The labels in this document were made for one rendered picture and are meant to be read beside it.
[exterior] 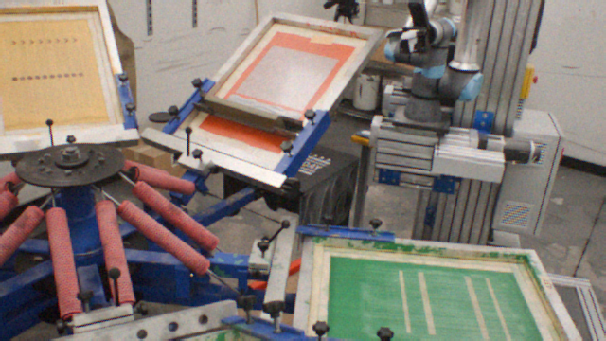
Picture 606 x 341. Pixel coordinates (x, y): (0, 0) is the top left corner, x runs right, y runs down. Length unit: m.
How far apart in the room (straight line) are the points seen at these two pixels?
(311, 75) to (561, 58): 3.50
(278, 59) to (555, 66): 3.50
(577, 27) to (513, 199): 3.08
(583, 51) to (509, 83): 3.06
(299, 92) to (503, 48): 0.83
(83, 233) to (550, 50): 4.56
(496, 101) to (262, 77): 0.98
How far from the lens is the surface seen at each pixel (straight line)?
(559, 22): 5.48
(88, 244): 1.73
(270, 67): 2.44
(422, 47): 1.79
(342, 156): 2.65
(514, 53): 2.42
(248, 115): 2.15
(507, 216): 2.61
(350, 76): 2.23
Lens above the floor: 1.98
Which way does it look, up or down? 25 degrees down
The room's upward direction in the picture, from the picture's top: 4 degrees clockwise
